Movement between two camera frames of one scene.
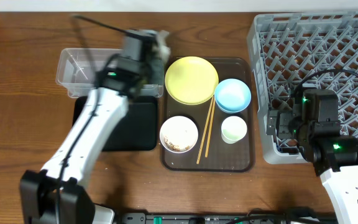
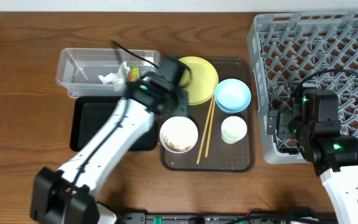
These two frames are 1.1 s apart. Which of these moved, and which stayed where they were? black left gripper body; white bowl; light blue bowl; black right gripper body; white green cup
Moved: black left gripper body
Stayed: white bowl; light blue bowl; black right gripper body; white green cup
